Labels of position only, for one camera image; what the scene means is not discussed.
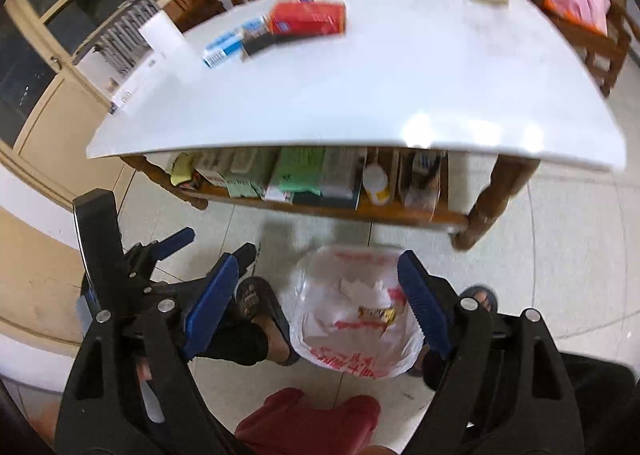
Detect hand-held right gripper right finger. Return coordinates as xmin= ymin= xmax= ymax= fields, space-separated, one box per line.
xmin=397 ymin=250 xmax=586 ymax=455

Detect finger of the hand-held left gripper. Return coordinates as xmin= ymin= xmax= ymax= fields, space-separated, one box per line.
xmin=125 ymin=227 xmax=197 ymax=288
xmin=200 ymin=242 xmax=257 ymax=288

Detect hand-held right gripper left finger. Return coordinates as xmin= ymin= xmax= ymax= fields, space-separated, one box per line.
xmin=55 ymin=255 xmax=240 ymax=455

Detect white plastic bag red print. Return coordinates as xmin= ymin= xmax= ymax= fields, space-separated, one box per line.
xmin=289 ymin=245 xmax=427 ymax=380

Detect yellow snack wrapper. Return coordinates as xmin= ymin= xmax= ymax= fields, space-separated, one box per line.
xmin=357 ymin=305 xmax=399 ymax=327

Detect person's right foot in slipper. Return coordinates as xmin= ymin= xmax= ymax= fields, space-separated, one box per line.
xmin=459 ymin=285 xmax=499 ymax=317

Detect person's foot in slipper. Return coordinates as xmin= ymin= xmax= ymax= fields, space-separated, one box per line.
xmin=234 ymin=276 xmax=302 ymax=367
xmin=459 ymin=285 xmax=499 ymax=317

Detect person's left foot in slipper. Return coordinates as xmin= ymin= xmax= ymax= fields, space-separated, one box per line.
xmin=234 ymin=276 xmax=302 ymax=367

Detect crumpled white paper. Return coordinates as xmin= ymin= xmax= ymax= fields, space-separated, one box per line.
xmin=339 ymin=276 xmax=387 ymax=307

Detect yellow packet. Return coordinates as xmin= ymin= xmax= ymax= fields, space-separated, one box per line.
xmin=169 ymin=154 xmax=196 ymax=187

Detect light green packet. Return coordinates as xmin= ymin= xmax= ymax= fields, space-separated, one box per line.
xmin=265 ymin=147 xmax=327 ymax=203

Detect grey box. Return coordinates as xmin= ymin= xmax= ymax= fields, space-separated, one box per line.
xmin=320 ymin=149 xmax=362 ymax=200

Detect clear plastic container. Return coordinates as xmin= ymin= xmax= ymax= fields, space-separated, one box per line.
xmin=398 ymin=150 xmax=443 ymax=214

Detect white bottle yellow label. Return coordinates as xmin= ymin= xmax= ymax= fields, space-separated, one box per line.
xmin=361 ymin=161 xmax=392 ymax=206

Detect red shorts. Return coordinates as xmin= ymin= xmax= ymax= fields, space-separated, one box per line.
xmin=234 ymin=387 xmax=382 ymax=455

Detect flat white box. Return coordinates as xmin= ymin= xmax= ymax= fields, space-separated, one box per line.
xmin=74 ymin=42 xmax=168 ymax=116

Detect white paper cylinder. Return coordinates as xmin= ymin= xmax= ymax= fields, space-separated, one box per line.
xmin=138 ymin=11 xmax=202 ymax=84

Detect blue white carton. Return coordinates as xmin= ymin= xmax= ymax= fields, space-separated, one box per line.
xmin=201 ymin=16 xmax=267 ymax=70

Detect grey radiator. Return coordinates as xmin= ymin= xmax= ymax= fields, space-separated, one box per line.
xmin=92 ymin=0 xmax=160 ymax=73

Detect red carton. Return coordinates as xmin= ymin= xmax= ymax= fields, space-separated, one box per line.
xmin=267 ymin=1 xmax=347 ymax=37

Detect wooden chair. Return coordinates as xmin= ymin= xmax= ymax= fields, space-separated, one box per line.
xmin=514 ymin=0 xmax=635 ymax=98

